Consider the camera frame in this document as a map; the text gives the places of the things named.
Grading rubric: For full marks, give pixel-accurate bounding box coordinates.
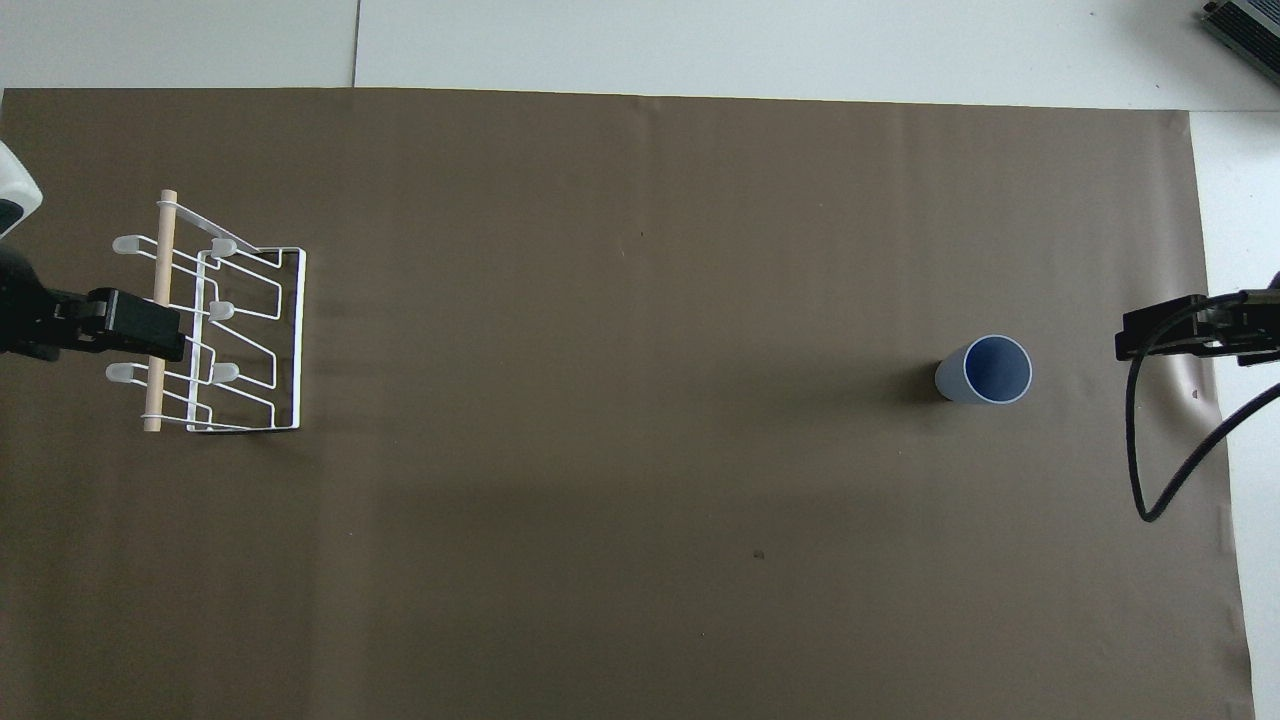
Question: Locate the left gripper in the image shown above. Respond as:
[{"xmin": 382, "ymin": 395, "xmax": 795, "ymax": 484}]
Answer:
[{"xmin": 0, "ymin": 244, "xmax": 64, "ymax": 363}]

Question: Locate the blue-grey cup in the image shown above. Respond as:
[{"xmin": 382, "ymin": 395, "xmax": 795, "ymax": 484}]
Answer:
[{"xmin": 934, "ymin": 333, "xmax": 1034, "ymax": 407}]

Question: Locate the grey metal device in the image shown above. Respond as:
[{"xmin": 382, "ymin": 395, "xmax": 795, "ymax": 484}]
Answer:
[{"xmin": 1200, "ymin": 0, "xmax": 1280, "ymax": 58}]

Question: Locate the white wire cup holder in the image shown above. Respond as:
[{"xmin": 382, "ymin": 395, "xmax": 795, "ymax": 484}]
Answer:
[{"xmin": 105, "ymin": 189, "xmax": 308, "ymax": 435}]

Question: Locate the black cable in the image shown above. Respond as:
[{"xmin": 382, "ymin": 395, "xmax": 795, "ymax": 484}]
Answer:
[{"xmin": 1124, "ymin": 289, "xmax": 1280, "ymax": 524}]

